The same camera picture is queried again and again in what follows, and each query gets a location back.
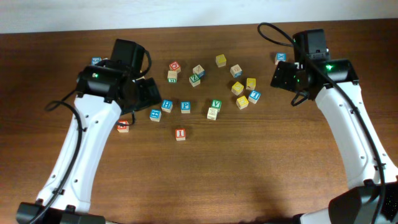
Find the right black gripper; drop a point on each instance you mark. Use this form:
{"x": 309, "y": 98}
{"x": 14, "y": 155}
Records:
{"x": 282, "y": 75}

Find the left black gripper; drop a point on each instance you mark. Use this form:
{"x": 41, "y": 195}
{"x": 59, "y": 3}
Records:
{"x": 151, "y": 93}

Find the red letter A block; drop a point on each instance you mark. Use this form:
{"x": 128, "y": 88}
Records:
{"x": 122, "y": 126}

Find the red letter I block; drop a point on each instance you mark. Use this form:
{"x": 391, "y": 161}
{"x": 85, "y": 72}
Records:
{"x": 180, "y": 134}

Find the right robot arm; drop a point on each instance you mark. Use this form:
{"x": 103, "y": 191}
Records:
{"x": 334, "y": 86}

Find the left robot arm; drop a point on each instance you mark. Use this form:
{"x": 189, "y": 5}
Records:
{"x": 105, "y": 91}

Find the blue letter X block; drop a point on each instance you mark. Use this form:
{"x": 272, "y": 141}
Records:
{"x": 280, "y": 57}

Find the blue block lower left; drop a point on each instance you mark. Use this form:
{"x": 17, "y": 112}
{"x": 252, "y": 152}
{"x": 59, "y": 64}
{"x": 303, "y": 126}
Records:
{"x": 155, "y": 115}

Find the blue letter H block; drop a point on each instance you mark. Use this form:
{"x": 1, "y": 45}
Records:
{"x": 167, "y": 106}

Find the green side wooden block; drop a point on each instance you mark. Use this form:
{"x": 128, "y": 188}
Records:
{"x": 172, "y": 76}

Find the yellow block right upper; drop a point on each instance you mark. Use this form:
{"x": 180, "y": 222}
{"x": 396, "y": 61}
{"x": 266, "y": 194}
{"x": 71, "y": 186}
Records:
{"x": 250, "y": 83}

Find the yellow block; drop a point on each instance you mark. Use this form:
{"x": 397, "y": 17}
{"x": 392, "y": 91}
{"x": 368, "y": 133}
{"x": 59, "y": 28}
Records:
{"x": 242, "y": 102}
{"x": 250, "y": 83}
{"x": 220, "y": 60}
{"x": 237, "y": 88}

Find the blue letter I block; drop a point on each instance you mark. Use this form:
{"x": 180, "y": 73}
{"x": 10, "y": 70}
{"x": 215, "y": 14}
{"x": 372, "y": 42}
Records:
{"x": 254, "y": 96}

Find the red letter C block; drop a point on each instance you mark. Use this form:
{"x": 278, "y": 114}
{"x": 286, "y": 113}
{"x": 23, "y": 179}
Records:
{"x": 175, "y": 66}

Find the blue letter P block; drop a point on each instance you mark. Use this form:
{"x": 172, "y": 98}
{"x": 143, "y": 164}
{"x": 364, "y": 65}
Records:
{"x": 185, "y": 107}

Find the green letter Z block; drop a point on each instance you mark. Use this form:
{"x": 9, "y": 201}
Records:
{"x": 194, "y": 80}

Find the yellow block right left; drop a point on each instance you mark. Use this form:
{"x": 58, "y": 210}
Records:
{"x": 237, "y": 88}

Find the yellow block right lower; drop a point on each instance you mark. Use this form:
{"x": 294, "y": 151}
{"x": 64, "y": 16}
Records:
{"x": 242, "y": 102}

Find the blue block far left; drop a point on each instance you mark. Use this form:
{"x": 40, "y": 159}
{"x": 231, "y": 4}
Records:
{"x": 95, "y": 60}

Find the yellow block top centre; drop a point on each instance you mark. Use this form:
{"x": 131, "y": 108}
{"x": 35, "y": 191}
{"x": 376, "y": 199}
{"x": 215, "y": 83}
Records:
{"x": 220, "y": 60}

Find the plain carved wooden block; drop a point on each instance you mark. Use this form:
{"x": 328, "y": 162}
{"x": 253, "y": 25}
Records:
{"x": 212, "y": 113}

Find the green letter V block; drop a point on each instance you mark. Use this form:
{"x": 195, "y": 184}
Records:
{"x": 216, "y": 104}

